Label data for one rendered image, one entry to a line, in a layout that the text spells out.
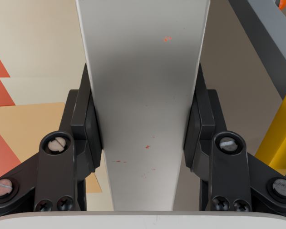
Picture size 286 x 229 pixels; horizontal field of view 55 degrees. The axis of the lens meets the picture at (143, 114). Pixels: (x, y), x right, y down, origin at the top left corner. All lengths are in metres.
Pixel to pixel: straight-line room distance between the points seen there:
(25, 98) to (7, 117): 0.02
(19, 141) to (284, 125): 0.21
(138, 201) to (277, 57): 0.27
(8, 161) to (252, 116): 1.64
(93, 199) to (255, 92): 1.44
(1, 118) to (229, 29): 1.22
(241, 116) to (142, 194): 1.60
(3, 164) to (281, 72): 0.31
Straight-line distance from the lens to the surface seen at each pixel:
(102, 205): 0.26
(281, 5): 0.53
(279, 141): 0.28
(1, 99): 0.17
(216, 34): 1.33
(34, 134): 0.19
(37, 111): 0.17
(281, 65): 0.37
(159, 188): 0.16
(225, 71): 1.47
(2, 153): 0.21
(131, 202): 0.17
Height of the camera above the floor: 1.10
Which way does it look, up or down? 43 degrees down
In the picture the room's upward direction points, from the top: 177 degrees clockwise
